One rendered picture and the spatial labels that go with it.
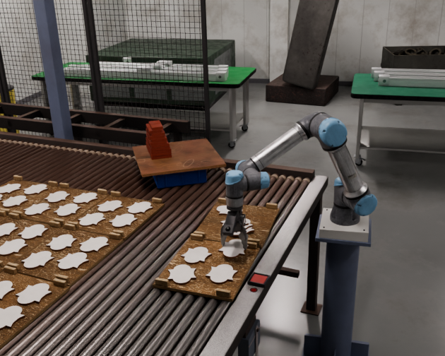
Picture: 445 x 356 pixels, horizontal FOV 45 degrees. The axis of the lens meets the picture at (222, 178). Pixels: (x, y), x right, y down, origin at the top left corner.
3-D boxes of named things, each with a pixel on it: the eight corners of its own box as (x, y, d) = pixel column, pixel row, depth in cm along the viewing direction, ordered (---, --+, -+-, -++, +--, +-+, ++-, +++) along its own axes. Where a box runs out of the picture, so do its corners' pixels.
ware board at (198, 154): (206, 140, 361) (206, 138, 360) (226, 167, 316) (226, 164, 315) (132, 149, 349) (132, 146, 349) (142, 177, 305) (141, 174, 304)
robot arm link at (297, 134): (313, 102, 248) (229, 162, 246) (325, 107, 238) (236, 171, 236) (324, 121, 253) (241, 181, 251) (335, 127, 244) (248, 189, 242)
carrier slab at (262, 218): (279, 210, 283) (280, 208, 283) (261, 249, 247) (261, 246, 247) (217, 203, 293) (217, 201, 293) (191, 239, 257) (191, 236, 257)
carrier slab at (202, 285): (259, 251, 246) (259, 247, 246) (232, 302, 211) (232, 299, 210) (189, 240, 257) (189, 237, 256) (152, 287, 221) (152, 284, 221)
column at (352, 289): (369, 343, 321) (381, 215, 287) (368, 390, 287) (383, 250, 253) (305, 334, 330) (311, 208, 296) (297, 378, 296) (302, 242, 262)
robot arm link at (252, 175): (261, 165, 239) (238, 169, 236) (271, 174, 229) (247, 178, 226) (261, 181, 242) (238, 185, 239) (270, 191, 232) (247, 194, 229)
